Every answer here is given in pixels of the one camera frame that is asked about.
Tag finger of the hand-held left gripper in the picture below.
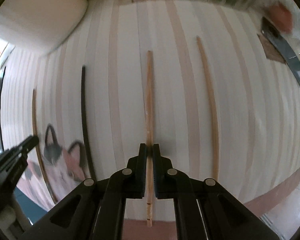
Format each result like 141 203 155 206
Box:
0 136 40 160

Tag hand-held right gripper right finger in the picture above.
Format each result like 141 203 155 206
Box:
153 144 280 240

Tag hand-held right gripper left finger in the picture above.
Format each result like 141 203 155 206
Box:
20 143 148 240

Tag dark brown chopstick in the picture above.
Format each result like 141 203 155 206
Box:
81 65 97 180

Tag wooden chopstick with dark rings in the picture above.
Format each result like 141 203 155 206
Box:
145 50 155 227

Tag beige cylindrical utensil holder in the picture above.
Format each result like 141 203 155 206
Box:
0 0 88 55

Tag dark teal base cabinet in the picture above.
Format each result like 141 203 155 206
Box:
15 187 48 212

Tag striped cat print table mat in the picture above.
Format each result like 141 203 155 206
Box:
0 0 300 228

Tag brown card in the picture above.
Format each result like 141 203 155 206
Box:
257 34 287 63

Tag blue smartphone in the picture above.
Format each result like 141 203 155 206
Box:
261 17 300 88

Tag red food item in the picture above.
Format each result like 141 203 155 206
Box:
269 2 294 34

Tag clear crumpled plastic bag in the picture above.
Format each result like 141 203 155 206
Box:
262 0 300 48

